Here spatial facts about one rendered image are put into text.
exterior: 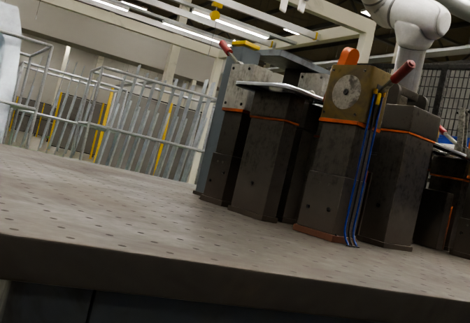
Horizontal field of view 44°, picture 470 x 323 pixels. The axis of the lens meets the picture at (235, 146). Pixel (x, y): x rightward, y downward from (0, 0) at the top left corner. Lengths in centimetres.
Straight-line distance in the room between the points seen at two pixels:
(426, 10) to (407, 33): 10
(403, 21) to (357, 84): 102
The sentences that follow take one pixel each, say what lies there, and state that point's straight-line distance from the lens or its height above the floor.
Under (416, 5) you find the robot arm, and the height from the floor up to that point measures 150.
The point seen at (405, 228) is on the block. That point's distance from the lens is 142.
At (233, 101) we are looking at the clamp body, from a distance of 146.
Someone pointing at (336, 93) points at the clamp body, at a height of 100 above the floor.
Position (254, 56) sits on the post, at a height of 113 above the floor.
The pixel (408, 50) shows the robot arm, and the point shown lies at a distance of 221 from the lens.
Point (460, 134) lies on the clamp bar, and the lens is 229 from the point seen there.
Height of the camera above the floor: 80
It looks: 2 degrees up
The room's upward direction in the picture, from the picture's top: 13 degrees clockwise
